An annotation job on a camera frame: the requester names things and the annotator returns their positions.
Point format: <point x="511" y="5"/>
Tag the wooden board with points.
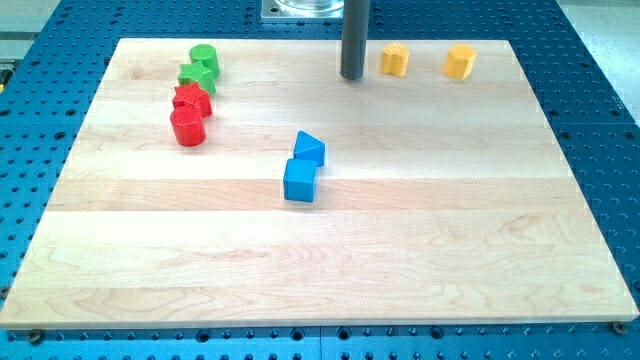
<point x="440" y="201"/>

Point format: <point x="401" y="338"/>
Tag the blue cube block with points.
<point x="299" y="180"/>

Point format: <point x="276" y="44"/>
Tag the blue triangle block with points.
<point x="307" y="147"/>

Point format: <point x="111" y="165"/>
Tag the red hexagon block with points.
<point x="188" y="127"/>

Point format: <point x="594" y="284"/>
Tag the green star block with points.
<point x="197" y="73"/>

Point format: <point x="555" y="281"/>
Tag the red star block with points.
<point x="192" y="95"/>

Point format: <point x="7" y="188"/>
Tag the green cylinder block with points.
<point x="207" y="55"/>

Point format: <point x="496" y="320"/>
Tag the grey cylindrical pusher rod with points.
<point x="354" y="38"/>

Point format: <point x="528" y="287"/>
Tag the yellow hexagon block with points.
<point x="459" y="61"/>

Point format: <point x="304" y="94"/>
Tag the left board clamp screw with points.
<point x="34" y="336"/>

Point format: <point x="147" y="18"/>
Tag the board clamp screw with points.
<point x="34" y="336"/>
<point x="619" y="328"/>

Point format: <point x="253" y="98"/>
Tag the right board clamp screw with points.
<point x="619" y="328"/>

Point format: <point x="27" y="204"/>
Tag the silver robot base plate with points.
<point x="306" y="9"/>

